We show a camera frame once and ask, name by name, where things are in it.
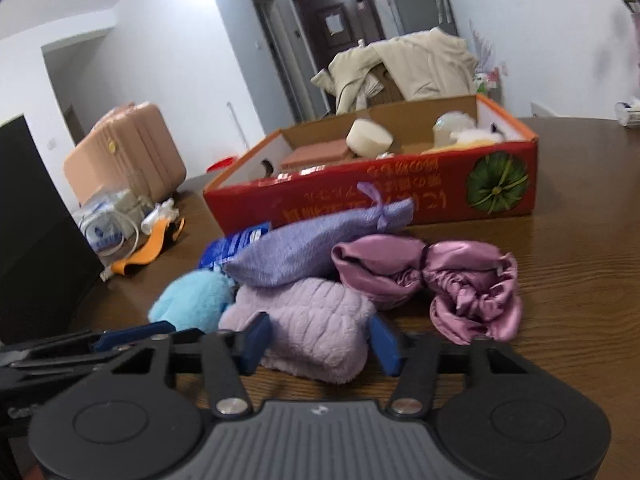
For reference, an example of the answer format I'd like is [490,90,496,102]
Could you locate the brown wooden chair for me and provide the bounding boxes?
[367,62,407,108]

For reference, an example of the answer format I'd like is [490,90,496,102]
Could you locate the lilac fluffy towel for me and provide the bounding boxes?
[218,277,377,386]

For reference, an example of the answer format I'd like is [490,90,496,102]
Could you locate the grey fridge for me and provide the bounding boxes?
[378,0,458,41]

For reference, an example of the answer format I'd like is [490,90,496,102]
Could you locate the white plastic bag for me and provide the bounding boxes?
[75,185,151,256]

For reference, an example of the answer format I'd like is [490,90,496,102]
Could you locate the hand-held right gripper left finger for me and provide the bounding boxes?
[110,311,275,420]

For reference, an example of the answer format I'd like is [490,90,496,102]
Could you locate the brick red sponge block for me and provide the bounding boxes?
[280,139,356,171]

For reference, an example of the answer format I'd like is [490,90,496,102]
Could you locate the orange strap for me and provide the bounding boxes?
[111,217,186,276]

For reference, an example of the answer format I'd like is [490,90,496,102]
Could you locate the beige coat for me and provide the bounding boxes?
[311,27,480,116]

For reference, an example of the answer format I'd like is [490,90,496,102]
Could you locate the grey side door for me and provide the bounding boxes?
[250,0,307,123]

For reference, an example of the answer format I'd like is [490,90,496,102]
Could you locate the light blue plush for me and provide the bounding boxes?
[148,270,236,335]

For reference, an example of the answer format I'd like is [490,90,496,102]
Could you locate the black paper bag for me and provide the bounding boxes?
[0,114,106,346]

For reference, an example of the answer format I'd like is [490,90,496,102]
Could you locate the pink satin cloth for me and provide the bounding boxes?
[331,235,523,346]

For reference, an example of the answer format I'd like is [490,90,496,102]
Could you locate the pink suitcase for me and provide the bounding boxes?
[63,101,187,206]

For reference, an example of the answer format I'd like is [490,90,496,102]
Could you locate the red cardboard box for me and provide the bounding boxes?
[202,94,540,233]

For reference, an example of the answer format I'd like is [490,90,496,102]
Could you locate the white usb cable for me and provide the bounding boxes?
[82,210,142,282]

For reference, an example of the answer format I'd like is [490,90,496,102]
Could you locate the thin white stick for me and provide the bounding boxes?
[227,101,251,153]

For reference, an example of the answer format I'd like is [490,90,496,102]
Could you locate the blue tissue packet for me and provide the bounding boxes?
[199,221,273,270]

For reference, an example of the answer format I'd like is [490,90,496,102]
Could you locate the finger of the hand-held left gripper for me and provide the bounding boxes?
[0,352,126,381]
[0,321,177,358]

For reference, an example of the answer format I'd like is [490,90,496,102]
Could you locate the dark brown entrance door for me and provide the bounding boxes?
[292,0,388,68]

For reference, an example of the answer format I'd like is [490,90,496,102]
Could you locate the clear glass jar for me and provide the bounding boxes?
[122,172,152,207]

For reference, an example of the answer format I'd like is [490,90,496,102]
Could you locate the clear plastic bag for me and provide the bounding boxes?
[450,124,503,148]
[432,111,478,146]

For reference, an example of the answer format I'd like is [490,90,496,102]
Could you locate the white round foam puff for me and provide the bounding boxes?
[346,118,396,157]

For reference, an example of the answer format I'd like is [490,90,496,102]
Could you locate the purple drawstring pouch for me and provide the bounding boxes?
[223,182,415,288]

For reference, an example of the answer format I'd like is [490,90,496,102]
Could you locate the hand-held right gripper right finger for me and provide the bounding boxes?
[367,314,531,418]

